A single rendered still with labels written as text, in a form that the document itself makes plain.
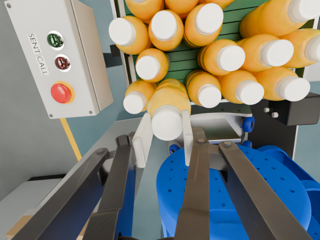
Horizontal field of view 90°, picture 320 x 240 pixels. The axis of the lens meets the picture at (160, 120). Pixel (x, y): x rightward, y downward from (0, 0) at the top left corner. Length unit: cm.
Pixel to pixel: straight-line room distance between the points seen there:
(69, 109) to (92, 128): 138
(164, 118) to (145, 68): 13
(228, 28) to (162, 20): 25
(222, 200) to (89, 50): 37
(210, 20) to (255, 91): 14
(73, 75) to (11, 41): 164
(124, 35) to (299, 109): 41
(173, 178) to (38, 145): 194
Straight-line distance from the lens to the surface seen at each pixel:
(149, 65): 29
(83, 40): 35
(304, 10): 34
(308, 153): 204
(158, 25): 29
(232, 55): 30
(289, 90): 35
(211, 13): 29
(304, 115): 50
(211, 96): 30
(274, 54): 32
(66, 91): 33
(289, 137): 166
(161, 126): 19
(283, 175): 41
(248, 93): 32
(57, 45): 33
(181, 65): 48
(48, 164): 228
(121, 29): 30
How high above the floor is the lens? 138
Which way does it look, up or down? 67 degrees down
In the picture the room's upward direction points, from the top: 166 degrees counter-clockwise
